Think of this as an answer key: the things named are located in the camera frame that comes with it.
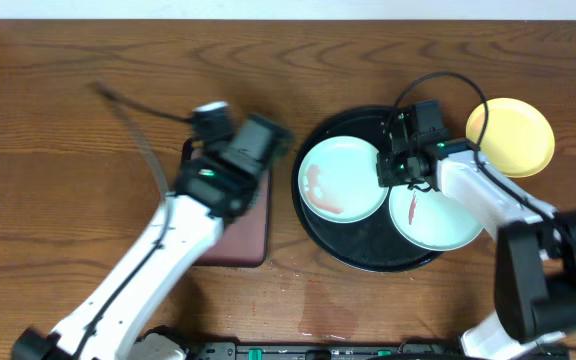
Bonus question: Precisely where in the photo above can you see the light green plate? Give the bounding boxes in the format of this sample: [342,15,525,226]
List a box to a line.
[389,186,483,252]

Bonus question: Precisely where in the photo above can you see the light blue plate top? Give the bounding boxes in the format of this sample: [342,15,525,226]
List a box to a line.
[297,136,388,224]

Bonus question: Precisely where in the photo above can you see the yellow plate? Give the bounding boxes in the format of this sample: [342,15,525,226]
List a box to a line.
[481,98,555,178]

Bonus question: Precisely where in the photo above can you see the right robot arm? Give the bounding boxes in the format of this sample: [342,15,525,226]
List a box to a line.
[376,101,576,359]

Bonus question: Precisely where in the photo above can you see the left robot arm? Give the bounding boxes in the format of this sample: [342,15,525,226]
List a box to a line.
[10,114,293,359]

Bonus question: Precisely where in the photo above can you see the round black tray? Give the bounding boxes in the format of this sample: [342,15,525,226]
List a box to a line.
[291,105,441,272]

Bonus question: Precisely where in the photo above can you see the right black cable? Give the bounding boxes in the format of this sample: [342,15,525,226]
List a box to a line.
[392,71,576,351]

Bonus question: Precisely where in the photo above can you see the black cable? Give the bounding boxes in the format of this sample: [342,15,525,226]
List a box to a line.
[392,71,576,351]
[72,82,194,360]

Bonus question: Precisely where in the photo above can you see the left black cable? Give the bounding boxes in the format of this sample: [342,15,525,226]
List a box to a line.
[72,82,194,360]

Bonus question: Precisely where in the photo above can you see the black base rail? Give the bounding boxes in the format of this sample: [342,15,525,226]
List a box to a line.
[132,327,571,360]

